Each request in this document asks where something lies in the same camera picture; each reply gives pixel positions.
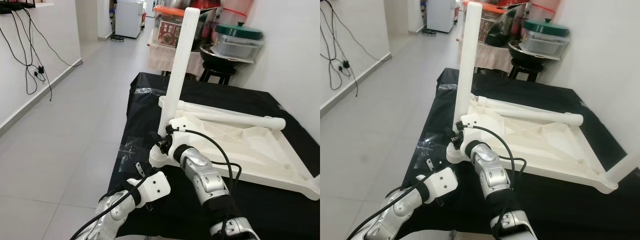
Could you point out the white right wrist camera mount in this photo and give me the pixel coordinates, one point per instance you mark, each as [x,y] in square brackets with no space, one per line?
[181,125]
[472,121]

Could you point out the black plastic bag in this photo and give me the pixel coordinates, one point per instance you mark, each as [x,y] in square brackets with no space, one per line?
[207,30]
[507,30]

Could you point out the red print box orange lid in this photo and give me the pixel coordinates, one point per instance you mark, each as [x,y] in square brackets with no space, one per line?
[167,32]
[486,30]

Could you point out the clear container green lid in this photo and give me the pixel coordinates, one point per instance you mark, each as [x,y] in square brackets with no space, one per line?
[240,47]
[547,42]

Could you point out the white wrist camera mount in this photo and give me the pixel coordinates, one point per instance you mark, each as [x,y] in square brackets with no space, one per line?
[156,185]
[444,181]
[181,125]
[472,121]

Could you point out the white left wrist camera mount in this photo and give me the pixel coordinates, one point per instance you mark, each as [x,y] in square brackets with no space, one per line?
[444,181]
[156,185]

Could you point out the black tablecloth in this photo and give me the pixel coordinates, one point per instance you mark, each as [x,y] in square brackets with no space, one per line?
[145,120]
[435,115]

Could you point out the white plastic table top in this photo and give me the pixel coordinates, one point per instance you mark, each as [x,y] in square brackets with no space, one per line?
[260,150]
[565,145]

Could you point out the black round stool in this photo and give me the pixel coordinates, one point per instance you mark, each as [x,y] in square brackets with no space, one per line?
[217,74]
[525,70]

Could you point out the clear tape patch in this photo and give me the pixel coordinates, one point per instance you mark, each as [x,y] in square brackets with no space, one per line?
[447,86]
[149,91]
[129,148]
[424,146]

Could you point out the small black floor object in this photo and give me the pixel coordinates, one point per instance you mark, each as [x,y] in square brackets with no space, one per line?
[118,38]
[429,33]

